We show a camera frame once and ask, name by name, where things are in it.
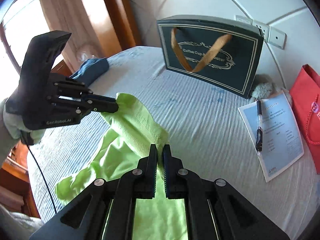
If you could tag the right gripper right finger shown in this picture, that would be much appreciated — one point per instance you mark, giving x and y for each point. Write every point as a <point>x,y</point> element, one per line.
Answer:
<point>214,209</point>

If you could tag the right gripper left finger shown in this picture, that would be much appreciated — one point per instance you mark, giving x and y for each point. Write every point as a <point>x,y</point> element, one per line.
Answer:
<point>105,209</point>

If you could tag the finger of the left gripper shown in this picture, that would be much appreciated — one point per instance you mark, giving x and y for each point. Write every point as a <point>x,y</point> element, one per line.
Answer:
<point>100,107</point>
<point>100,97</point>

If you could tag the lime green t-shirt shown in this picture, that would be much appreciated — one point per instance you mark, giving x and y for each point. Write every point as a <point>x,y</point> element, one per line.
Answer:
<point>132,130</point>

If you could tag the white gloved left hand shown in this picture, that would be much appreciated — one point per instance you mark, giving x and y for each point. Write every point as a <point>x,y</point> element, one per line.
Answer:
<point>17,129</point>

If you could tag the folded dark blue garment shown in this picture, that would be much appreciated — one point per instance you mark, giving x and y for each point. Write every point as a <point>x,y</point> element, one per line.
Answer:
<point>91,70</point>

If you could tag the beige curtain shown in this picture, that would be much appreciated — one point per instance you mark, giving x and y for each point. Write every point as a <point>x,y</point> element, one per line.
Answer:
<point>88,21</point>

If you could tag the black pen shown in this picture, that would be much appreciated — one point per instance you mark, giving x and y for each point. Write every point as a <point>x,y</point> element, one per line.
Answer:
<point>259,138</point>

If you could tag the striped light blue bedsheet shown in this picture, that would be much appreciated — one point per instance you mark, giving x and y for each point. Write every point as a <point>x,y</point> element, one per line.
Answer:
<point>205,131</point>

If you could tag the white printed paper sheet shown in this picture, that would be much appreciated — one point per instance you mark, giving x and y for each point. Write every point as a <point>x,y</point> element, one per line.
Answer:
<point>282,142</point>

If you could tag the grey plush toy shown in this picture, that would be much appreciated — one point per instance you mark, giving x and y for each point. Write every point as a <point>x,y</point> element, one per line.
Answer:
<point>263,87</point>

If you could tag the red paper gift bag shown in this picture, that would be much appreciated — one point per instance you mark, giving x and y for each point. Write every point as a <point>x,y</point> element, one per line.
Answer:
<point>305,104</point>

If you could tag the dark green gift bag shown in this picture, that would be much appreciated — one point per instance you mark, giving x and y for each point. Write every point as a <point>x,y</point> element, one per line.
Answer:
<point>219,51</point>

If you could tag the wooden bed frame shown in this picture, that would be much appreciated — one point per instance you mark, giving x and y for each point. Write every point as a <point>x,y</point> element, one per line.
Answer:
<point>16,193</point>

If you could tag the white wall socket panel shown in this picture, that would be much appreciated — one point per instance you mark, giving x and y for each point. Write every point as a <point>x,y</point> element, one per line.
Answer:
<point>271,35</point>

